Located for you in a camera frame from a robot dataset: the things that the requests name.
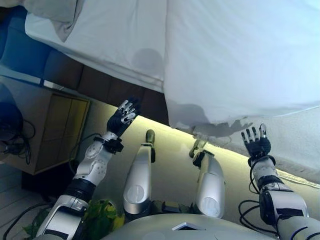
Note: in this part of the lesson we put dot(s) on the silver robot torso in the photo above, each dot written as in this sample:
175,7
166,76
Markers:
190,227

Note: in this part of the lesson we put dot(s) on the white duvet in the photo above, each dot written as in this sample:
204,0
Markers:
237,62

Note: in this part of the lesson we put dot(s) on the green leafy plant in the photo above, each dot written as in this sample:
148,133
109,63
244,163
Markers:
100,217

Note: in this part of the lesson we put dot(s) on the silver robot leg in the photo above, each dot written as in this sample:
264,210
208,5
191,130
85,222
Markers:
138,180
210,185

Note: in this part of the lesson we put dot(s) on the wooden nightstand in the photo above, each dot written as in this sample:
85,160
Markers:
45,120

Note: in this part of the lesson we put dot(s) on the brown upholstered bed frame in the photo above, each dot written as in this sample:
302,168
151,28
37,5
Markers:
105,90

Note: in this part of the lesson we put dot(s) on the left silver robot leg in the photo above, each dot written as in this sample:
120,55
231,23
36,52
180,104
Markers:
138,180

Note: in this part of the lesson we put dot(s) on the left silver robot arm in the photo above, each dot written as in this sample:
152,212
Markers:
92,167

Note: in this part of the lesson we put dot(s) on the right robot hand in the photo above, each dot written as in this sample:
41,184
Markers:
260,147

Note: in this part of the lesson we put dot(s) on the right silver robot leg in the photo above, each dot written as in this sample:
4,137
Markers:
210,185

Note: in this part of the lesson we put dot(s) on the large beige pillow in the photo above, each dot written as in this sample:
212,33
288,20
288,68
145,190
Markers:
55,15

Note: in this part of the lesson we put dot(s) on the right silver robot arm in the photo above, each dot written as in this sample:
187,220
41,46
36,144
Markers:
280,200

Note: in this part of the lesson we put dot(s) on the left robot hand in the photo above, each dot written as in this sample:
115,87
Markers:
117,122

